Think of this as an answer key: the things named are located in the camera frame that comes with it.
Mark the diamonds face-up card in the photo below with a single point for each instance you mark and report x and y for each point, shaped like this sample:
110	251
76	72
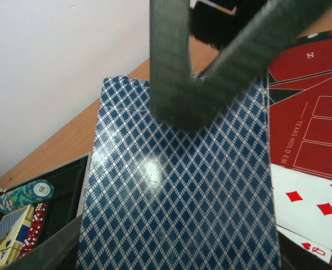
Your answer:
303	204

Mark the blue playing card deck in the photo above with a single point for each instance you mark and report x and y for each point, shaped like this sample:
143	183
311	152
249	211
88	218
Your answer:
161	198

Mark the round red black poker mat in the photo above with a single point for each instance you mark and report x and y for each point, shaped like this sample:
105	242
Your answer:
300	93

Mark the queen of hearts card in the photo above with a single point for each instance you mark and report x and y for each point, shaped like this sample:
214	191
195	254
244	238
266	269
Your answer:
321	252

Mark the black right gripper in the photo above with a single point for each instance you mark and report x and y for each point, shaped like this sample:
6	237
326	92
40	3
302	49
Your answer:
191	105

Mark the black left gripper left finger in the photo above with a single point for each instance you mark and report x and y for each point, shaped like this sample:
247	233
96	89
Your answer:
58	252

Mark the card box in case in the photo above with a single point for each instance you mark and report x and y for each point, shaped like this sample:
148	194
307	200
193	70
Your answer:
13	232

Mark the aluminium poker chip case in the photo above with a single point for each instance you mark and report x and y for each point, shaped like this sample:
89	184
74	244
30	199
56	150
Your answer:
69	181

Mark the poker chip row in case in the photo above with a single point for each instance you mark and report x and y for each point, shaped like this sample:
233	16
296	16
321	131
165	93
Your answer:
28	194

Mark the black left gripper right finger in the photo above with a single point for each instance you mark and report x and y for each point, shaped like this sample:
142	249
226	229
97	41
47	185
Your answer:
294	257

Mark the red dice row in case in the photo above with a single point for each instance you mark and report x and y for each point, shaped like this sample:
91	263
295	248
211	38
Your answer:
34	230

